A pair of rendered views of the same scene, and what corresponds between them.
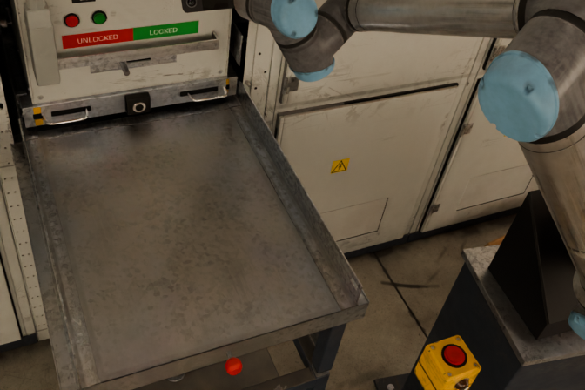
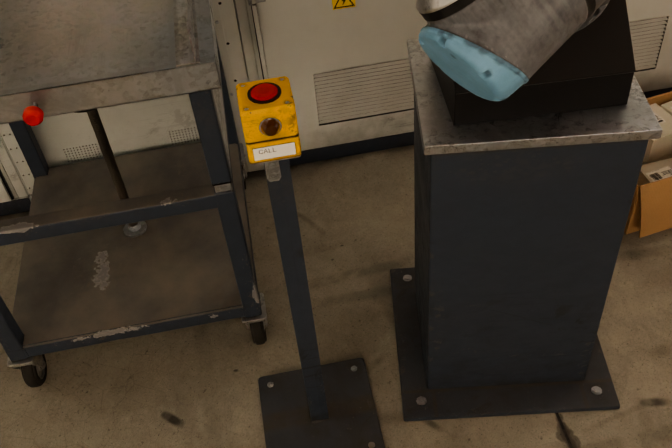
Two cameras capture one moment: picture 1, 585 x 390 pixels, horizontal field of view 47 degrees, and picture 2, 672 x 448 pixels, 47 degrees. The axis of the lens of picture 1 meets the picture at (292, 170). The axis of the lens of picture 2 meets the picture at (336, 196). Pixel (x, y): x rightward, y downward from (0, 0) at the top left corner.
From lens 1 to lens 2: 0.93 m
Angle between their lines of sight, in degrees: 18
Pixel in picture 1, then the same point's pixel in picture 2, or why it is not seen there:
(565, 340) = (497, 128)
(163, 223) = not seen: outside the picture
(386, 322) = not seen: hidden behind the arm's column
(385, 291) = not seen: hidden behind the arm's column
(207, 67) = not seen: outside the picture
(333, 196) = (349, 44)
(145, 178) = not seen: outside the picture
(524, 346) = (433, 131)
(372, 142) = not seen: outside the picture
